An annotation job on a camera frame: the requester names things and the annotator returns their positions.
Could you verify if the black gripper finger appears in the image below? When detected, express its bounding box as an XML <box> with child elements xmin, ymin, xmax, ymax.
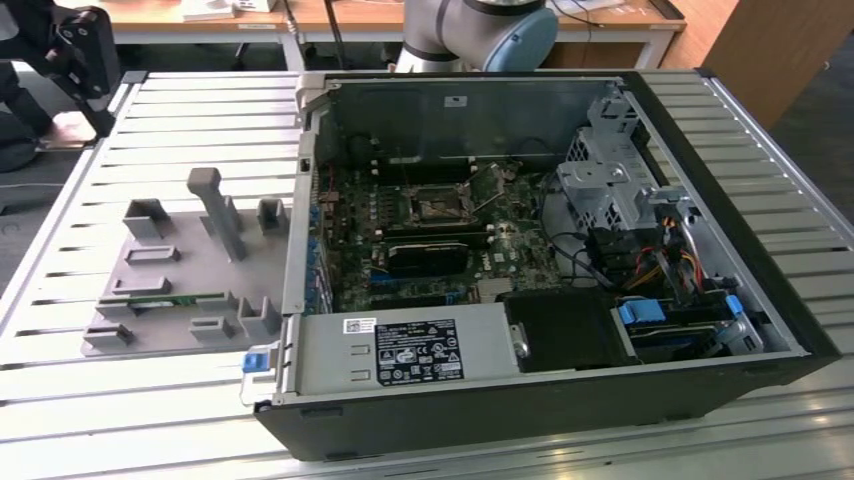
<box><xmin>67</xmin><ymin>91</ymin><xmax>119</xmax><ymax>143</ymax></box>

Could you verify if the CPU socket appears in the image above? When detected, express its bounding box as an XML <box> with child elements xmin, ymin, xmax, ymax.
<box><xmin>405</xmin><ymin>185</ymin><xmax>478</xmax><ymax>226</ymax></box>

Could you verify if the black office chair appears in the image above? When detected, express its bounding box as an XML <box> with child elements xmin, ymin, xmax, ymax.
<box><xmin>0</xmin><ymin>64</ymin><xmax>58</xmax><ymax>174</ymax></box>

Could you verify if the grey parts rack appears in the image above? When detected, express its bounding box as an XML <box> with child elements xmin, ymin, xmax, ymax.
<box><xmin>78</xmin><ymin>167</ymin><xmax>296</xmax><ymax>359</ymax></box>

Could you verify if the green RAM stick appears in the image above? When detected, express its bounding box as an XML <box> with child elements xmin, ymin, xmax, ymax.
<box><xmin>125</xmin><ymin>294</ymin><xmax>225</xmax><ymax>308</ymax></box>

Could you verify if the black case fan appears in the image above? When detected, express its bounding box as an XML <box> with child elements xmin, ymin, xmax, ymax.
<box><xmin>342</xmin><ymin>130</ymin><xmax>382</xmax><ymax>169</ymax></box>

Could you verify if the black installed RAM stick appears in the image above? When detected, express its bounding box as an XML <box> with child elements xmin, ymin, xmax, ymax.
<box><xmin>381</xmin><ymin>231</ymin><xmax>493</xmax><ymax>247</ymax></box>
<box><xmin>381</xmin><ymin>223</ymin><xmax>486</xmax><ymax>236</ymax></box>

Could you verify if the black graphics card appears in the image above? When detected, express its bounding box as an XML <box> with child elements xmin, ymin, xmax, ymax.
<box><xmin>384</xmin><ymin>241</ymin><xmax>473</xmax><ymax>277</ymax></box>

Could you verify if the grey power supply unit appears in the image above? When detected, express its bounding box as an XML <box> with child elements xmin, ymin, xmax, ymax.
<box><xmin>290</xmin><ymin>301</ymin><xmax>529</xmax><ymax>397</ymax></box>

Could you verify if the thin metal locking lever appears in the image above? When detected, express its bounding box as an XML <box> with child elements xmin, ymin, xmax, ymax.
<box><xmin>473</xmin><ymin>172</ymin><xmax>521</xmax><ymax>222</ymax></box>

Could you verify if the green motherboard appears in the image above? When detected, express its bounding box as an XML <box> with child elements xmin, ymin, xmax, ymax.
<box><xmin>309</xmin><ymin>163</ymin><xmax>569</xmax><ymax>314</ymax></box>

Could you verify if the silver chipset heatsink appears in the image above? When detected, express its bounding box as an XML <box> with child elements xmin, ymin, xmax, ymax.
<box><xmin>476</xmin><ymin>279</ymin><xmax>516</xmax><ymax>302</ymax></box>

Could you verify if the silver metal drive cage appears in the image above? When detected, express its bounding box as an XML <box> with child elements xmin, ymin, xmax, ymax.
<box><xmin>554</xmin><ymin>94</ymin><xmax>703</xmax><ymax>242</ymax></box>

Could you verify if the black plastic shroud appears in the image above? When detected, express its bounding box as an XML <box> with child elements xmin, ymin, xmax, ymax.
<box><xmin>500</xmin><ymin>291</ymin><xmax>636</xmax><ymax>375</ymax></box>

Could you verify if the black open PC case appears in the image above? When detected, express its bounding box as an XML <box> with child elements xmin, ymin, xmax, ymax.
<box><xmin>252</xmin><ymin>69</ymin><xmax>841</xmax><ymax>464</ymax></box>

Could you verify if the hard disk in blue carrier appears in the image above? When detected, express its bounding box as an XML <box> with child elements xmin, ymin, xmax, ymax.
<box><xmin>610</xmin><ymin>296</ymin><xmax>729</xmax><ymax>352</ymax></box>

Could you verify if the wooden cabinet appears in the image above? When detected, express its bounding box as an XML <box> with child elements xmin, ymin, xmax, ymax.
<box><xmin>663</xmin><ymin>0</ymin><xmax>854</xmax><ymax>132</ymax></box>

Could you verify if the black wire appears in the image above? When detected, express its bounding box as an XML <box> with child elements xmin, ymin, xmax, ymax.
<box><xmin>542</xmin><ymin>172</ymin><xmax>618</xmax><ymax>292</ymax></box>

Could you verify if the coloured power wire bundle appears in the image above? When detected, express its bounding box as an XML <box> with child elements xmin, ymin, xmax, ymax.
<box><xmin>624</xmin><ymin>213</ymin><xmax>705</xmax><ymax>292</ymax></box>

